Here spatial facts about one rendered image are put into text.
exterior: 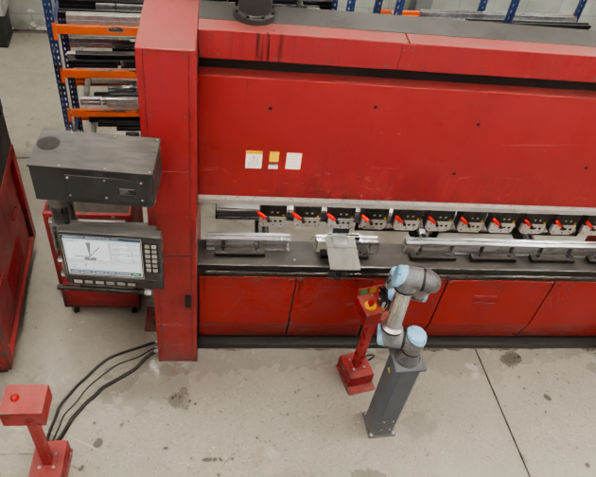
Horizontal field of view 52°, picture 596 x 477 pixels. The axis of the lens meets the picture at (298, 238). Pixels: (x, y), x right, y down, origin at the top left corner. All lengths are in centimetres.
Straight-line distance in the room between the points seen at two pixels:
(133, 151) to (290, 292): 160
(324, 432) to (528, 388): 151
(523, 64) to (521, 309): 188
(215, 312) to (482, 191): 180
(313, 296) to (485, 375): 144
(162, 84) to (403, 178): 143
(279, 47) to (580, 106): 158
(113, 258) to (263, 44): 118
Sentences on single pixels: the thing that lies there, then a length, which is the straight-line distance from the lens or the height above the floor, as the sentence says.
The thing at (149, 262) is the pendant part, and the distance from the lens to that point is 292.
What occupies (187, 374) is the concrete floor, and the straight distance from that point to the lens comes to 425.
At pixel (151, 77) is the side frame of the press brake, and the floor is 216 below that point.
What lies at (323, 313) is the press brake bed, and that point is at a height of 41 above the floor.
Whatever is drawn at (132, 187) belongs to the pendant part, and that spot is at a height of 186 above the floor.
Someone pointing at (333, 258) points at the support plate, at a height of 100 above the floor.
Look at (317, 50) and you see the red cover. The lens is 291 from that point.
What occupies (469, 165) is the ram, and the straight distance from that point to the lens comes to 352.
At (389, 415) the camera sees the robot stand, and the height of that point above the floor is 28.
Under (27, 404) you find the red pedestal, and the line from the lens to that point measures 333.
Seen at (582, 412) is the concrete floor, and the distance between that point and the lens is 481.
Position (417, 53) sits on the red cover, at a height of 225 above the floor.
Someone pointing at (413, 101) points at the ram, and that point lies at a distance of 317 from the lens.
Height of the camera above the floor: 360
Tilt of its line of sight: 45 degrees down
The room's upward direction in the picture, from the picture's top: 9 degrees clockwise
